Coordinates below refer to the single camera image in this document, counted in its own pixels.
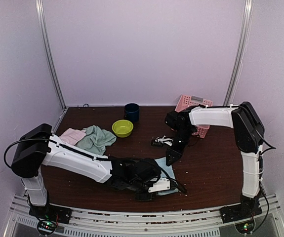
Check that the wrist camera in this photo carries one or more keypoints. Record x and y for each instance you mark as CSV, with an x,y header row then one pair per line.
x,y
163,184
161,141

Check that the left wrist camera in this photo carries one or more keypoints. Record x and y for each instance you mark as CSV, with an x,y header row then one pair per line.
x,y
163,184

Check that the pink perforated plastic basket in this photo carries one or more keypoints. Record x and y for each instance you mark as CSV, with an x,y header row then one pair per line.
x,y
186,101

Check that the left aluminium frame post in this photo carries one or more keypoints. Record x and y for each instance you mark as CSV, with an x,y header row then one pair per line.
x,y
48,53

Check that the dark blue mug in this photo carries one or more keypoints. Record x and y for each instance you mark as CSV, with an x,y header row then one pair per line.
x,y
131,112

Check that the pink towel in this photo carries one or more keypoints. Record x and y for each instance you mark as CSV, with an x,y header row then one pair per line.
x,y
72,136

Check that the right aluminium frame post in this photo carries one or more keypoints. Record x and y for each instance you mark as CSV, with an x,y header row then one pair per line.
x,y
242,45

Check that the light blue towel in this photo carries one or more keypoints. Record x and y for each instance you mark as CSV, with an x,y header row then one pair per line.
x,y
169,170

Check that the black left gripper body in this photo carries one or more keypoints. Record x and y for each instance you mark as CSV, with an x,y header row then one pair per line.
x,y
137,186

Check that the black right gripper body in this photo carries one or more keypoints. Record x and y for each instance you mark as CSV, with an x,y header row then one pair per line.
x,y
184,135

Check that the lime green bowl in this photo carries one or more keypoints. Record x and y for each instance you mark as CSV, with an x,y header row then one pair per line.
x,y
122,128

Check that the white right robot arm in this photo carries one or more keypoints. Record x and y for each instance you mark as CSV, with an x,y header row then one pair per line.
x,y
249,138

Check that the mint green towel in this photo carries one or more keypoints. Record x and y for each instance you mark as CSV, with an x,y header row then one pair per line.
x,y
96,140

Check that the aluminium front rail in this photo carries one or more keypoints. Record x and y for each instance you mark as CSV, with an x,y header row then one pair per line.
x,y
206,222

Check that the aluminium frame post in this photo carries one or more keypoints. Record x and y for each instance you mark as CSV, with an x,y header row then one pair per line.
x,y
242,45
48,53

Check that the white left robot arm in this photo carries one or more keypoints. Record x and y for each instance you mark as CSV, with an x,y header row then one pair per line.
x,y
41,147

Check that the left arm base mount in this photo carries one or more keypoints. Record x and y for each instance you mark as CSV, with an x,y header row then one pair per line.
x,y
49,217

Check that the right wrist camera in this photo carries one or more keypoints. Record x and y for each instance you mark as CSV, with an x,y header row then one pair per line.
x,y
161,141

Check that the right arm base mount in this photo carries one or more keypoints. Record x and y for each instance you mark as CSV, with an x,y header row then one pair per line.
x,y
242,216

